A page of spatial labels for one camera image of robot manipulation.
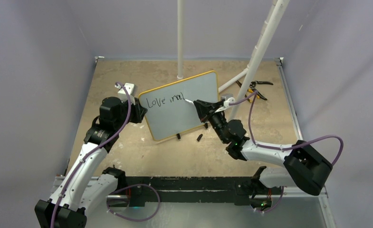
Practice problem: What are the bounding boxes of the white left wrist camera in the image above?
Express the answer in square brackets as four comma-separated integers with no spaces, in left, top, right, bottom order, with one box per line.
[115,83,137,105]

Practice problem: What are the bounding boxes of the yellow-handled pliers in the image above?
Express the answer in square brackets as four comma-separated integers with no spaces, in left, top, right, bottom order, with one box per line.
[245,89,268,101]

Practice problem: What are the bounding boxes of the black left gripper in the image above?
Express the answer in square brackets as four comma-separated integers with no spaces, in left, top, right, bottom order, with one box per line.
[114,97,146,130]

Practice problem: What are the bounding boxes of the black-capped whiteboard marker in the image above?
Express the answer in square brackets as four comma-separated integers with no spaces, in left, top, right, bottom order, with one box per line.
[185,99,194,104]

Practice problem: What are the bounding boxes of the black marker cap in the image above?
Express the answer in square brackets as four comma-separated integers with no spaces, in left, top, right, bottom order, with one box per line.
[196,134,203,142]

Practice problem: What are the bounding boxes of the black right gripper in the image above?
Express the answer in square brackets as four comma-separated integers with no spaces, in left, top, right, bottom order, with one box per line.
[195,99,229,143]

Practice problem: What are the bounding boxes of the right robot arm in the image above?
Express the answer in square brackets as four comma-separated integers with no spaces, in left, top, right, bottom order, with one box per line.
[192,97,337,196]

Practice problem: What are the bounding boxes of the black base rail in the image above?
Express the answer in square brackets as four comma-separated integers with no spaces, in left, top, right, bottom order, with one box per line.
[96,175,275,209]

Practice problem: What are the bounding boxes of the white PVC pipe frame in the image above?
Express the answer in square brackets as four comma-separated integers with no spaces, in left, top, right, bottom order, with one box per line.
[177,0,291,122]

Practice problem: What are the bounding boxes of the yellow-framed whiteboard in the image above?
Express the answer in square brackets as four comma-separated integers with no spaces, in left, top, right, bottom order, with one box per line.
[138,70,220,142]

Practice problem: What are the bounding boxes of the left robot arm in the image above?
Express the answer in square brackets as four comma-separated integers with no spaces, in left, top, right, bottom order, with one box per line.
[35,97,147,228]

